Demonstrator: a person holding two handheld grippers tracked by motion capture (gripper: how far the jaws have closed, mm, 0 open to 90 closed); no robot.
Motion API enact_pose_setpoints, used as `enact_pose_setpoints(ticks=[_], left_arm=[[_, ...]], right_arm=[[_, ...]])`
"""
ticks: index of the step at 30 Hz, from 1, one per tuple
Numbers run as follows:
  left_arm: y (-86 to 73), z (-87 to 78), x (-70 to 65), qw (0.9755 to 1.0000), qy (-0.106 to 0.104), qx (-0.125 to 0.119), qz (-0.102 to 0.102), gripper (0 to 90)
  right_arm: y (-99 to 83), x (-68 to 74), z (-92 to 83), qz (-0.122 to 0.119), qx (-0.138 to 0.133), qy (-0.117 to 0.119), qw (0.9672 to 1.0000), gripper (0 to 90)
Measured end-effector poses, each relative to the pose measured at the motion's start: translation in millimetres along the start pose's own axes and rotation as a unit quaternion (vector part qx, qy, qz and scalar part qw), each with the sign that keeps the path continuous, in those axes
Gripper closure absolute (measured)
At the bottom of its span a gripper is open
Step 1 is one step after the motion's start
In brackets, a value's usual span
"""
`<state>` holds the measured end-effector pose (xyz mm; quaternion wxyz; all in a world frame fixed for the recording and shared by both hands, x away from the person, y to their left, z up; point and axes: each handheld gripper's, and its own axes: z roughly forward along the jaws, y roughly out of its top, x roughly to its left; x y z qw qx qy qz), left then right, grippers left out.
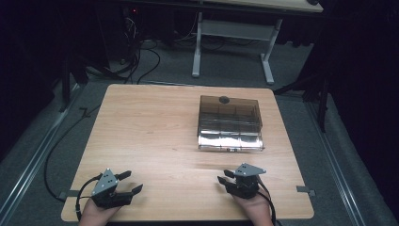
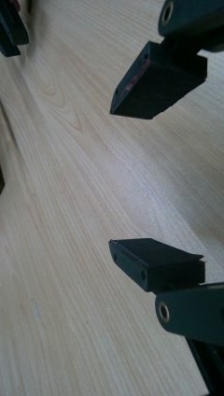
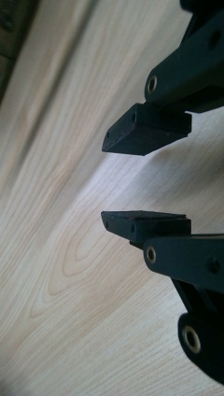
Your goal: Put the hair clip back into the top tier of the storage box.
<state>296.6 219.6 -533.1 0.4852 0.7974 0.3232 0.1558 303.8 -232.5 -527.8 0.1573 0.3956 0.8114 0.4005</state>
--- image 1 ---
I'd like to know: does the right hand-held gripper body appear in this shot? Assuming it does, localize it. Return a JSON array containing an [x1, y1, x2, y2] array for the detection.
[[230, 162, 267, 200]]

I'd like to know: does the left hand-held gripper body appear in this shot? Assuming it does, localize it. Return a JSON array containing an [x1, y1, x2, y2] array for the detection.
[[90, 168, 135, 209]]

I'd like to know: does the person's left hand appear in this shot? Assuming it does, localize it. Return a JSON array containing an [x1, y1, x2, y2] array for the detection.
[[78, 197, 122, 226]]

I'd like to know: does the person's right hand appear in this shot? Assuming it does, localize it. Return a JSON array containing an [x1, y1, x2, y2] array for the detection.
[[231, 191, 275, 226]]

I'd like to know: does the clear brown lidded storage box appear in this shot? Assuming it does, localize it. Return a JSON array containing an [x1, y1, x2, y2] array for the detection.
[[197, 94, 265, 153]]

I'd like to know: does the black metal stand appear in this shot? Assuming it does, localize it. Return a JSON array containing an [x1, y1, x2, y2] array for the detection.
[[57, 53, 90, 113], [272, 70, 332, 134]]

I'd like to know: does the white-legged desk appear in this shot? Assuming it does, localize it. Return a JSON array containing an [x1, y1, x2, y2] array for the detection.
[[190, 0, 325, 87]]

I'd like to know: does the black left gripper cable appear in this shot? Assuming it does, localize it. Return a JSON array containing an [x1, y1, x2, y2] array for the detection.
[[74, 173, 104, 222]]

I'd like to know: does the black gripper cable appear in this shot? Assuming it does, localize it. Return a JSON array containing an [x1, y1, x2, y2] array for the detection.
[[74, 173, 104, 222], [255, 174, 283, 226]]

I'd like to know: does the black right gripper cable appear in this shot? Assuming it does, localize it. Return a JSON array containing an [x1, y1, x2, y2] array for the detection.
[[255, 174, 283, 226]]

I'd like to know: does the long black floor cable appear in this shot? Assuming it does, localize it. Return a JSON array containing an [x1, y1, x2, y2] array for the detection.
[[43, 105, 103, 203]]

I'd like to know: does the metal floor rail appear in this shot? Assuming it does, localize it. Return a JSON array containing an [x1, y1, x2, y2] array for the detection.
[[304, 102, 368, 226], [0, 83, 85, 221]]

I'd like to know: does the bundle of black cables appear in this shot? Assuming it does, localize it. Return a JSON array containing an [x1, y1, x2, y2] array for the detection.
[[117, 12, 163, 86]]

